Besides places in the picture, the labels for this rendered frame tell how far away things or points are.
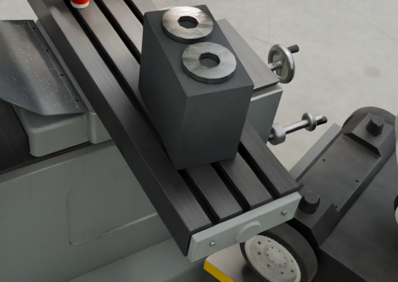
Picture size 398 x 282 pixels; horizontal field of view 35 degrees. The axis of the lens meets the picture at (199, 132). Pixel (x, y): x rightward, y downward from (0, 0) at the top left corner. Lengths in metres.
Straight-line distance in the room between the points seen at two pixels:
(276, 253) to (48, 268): 0.60
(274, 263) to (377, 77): 1.52
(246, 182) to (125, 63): 0.37
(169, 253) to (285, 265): 0.44
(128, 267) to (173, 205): 0.80
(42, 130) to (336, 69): 1.82
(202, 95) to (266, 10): 2.16
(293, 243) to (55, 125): 0.60
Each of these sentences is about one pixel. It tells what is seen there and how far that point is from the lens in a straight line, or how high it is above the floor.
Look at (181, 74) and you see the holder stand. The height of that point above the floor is 1.13.
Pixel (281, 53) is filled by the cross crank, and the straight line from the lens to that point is 1.84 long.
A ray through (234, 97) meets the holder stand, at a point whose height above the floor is 1.10.
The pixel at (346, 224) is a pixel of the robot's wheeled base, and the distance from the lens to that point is 1.63.
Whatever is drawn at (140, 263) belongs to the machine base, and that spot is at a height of 0.20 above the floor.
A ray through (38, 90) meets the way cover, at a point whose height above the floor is 0.88.
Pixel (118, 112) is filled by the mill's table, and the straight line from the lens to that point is 1.23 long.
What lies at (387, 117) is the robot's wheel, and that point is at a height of 0.60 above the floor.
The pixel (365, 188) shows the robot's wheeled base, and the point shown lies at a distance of 1.72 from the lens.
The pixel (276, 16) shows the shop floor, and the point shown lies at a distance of 3.13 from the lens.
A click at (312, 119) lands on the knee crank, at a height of 0.54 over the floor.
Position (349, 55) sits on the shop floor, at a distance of 3.03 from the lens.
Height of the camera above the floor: 1.82
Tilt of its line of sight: 47 degrees down
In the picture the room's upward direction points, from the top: 11 degrees clockwise
